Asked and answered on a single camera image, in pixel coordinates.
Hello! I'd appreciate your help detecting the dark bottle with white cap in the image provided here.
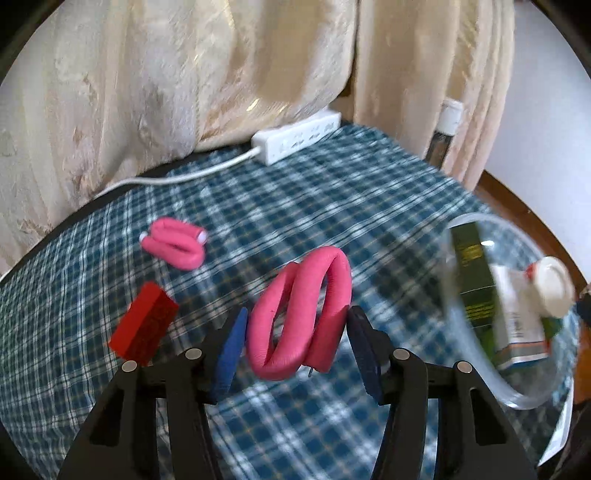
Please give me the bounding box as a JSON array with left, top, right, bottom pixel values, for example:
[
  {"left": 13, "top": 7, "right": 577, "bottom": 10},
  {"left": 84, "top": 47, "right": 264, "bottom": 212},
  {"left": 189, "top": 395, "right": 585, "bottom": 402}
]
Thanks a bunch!
[{"left": 425, "top": 99, "right": 464, "bottom": 167}]

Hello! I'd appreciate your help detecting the pink foam hair curler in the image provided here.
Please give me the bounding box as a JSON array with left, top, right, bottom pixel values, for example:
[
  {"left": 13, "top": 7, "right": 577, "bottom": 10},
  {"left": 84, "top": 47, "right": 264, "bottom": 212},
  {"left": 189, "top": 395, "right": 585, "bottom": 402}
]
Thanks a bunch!
[
  {"left": 246, "top": 246, "right": 354, "bottom": 381},
  {"left": 139, "top": 218, "right": 208, "bottom": 269}
]

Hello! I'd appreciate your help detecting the white power cable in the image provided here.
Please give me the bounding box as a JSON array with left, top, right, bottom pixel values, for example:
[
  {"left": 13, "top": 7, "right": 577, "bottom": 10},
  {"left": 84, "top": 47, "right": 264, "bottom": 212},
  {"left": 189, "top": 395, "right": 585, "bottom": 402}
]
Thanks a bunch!
[{"left": 88, "top": 147, "right": 262, "bottom": 206}]

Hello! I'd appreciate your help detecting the red box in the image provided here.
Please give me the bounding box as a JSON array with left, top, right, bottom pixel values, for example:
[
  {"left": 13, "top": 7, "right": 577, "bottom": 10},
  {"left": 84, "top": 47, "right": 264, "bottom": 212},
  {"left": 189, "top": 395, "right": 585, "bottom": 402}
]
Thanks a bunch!
[{"left": 108, "top": 282, "right": 180, "bottom": 367}]

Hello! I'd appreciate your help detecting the cream patterned curtain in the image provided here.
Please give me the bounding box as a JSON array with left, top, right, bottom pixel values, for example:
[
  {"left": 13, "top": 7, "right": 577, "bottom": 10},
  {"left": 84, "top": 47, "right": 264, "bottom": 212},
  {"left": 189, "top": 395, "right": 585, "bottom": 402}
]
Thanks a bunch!
[{"left": 0, "top": 0, "right": 515, "bottom": 278}]

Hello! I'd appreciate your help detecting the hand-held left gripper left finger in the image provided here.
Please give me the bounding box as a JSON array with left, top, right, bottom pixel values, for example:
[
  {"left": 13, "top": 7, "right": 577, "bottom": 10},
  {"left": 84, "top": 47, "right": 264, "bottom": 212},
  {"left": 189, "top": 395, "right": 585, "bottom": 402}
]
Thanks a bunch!
[{"left": 58, "top": 307, "right": 250, "bottom": 480}]

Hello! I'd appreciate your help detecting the dark green gold-printed box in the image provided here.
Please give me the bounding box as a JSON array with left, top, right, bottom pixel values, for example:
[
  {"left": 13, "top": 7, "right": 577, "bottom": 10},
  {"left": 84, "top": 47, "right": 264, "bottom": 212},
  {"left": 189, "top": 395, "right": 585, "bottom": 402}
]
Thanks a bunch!
[{"left": 450, "top": 222, "right": 497, "bottom": 365}]

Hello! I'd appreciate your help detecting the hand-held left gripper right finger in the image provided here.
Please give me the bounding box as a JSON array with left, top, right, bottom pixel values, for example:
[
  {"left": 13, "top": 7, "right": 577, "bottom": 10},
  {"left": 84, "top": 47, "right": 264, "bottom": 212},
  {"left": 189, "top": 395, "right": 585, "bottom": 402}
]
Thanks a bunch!
[{"left": 346, "top": 305, "right": 539, "bottom": 480}]

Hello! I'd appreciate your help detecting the white power strip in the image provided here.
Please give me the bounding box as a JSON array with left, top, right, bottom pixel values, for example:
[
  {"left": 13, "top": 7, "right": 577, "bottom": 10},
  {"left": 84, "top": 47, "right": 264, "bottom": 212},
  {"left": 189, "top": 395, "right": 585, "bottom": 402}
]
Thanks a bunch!
[{"left": 252, "top": 110, "right": 342, "bottom": 165}]

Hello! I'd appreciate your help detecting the blue plaid cloth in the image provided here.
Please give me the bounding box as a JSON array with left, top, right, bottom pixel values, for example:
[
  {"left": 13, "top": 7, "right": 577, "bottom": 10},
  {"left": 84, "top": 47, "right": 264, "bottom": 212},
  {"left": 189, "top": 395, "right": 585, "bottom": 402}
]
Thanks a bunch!
[{"left": 0, "top": 122, "right": 580, "bottom": 480}]

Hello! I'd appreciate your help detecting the white-capped bottle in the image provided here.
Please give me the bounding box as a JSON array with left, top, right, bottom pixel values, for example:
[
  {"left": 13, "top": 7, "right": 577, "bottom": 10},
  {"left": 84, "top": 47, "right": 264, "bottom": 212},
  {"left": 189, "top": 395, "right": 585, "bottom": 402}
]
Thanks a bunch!
[{"left": 524, "top": 256, "right": 575, "bottom": 337}]

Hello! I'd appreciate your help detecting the clear bowl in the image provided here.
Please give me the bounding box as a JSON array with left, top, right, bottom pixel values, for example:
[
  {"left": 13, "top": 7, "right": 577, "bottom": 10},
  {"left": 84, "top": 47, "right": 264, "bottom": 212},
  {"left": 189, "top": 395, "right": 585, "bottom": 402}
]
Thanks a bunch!
[{"left": 436, "top": 213, "right": 580, "bottom": 411}]

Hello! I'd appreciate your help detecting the white medicine box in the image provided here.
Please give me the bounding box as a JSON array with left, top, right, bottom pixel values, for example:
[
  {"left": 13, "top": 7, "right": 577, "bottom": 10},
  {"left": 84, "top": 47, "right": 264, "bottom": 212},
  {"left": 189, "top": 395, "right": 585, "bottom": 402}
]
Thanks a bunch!
[{"left": 489, "top": 264, "right": 552, "bottom": 372}]

